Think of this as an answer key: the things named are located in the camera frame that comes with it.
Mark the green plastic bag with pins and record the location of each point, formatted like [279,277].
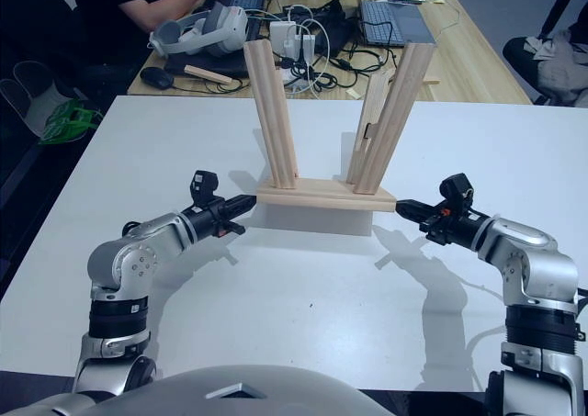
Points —
[69,122]

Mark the grey open laptop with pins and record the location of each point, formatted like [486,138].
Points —
[392,21]

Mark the small white power adapter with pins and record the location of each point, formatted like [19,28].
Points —
[307,45]

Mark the wooden seat board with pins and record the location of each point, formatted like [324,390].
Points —
[321,198]

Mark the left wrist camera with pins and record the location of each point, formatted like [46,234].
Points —
[204,184]

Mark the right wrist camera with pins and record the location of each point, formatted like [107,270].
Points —
[455,187]

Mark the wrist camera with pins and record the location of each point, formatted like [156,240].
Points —
[204,184]
[455,187]

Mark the black pouch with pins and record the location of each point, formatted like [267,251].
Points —
[216,64]

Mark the white grey headset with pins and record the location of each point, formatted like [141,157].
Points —
[206,30]

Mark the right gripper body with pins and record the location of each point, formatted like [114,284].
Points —
[455,225]

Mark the black computer mouse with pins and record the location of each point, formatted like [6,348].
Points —
[157,77]

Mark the wooden leg with slot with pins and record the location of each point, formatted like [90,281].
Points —
[369,108]

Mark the wooden bar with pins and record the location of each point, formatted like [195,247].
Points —
[206,74]

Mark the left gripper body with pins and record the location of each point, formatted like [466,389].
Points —
[206,218]

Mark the person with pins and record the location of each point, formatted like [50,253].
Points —
[551,67]
[138,7]

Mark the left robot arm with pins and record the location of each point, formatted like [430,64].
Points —
[120,262]

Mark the white power strip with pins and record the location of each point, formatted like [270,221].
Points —
[298,82]

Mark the robot body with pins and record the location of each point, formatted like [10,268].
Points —
[220,395]

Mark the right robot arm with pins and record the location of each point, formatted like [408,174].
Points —
[542,273]

